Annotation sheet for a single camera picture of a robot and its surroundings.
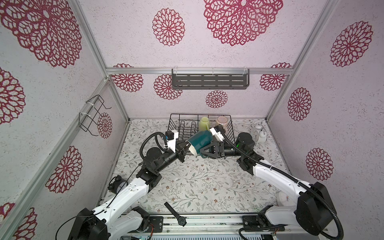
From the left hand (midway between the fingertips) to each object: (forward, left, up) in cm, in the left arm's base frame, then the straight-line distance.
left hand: (191, 143), depth 70 cm
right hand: (-6, -4, +2) cm, 8 cm away
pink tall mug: (+30, -22, -17) cm, 41 cm away
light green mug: (+29, -9, -19) cm, 36 cm away
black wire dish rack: (+38, +3, -29) cm, 48 cm away
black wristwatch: (-27, +6, -28) cm, 40 cm away
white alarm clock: (+20, -44, -19) cm, 52 cm away
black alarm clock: (-11, +41, -21) cm, 47 cm away
